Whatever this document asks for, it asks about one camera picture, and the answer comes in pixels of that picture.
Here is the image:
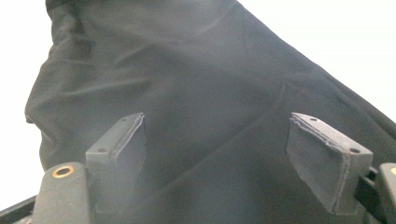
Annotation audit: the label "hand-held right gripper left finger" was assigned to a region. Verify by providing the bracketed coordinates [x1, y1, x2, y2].
[85, 112, 148, 216]

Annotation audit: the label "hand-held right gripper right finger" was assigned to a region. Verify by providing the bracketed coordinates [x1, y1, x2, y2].
[285, 112, 375, 216]

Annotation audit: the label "black shorts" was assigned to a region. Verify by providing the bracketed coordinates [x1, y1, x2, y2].
[24, 0, 396, 224]

